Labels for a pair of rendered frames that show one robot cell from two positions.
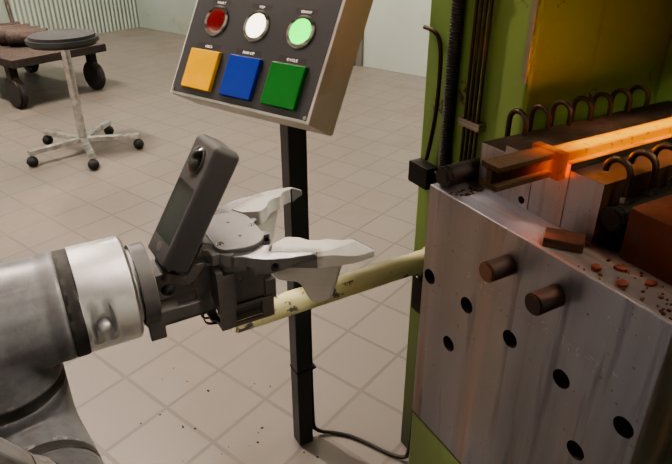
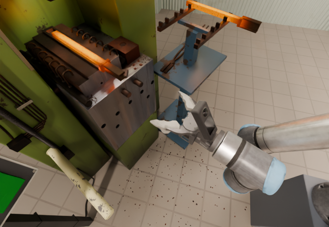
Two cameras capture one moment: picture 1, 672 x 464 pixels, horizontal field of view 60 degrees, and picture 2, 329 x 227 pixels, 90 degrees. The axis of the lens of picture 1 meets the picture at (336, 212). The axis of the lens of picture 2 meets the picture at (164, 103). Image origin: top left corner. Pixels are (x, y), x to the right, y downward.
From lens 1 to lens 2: 72 cm
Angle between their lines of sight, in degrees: 80
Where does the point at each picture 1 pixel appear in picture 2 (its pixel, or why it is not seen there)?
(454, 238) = (105, 108)
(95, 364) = not seen: outside the picture
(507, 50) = (10, 67)
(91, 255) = (235, 139)
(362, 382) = (56, 209)
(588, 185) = (115, 59)
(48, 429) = not seen: hidden behind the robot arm
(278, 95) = (6, 194)
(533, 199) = (105, 79)
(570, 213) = not seen: hidden behind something
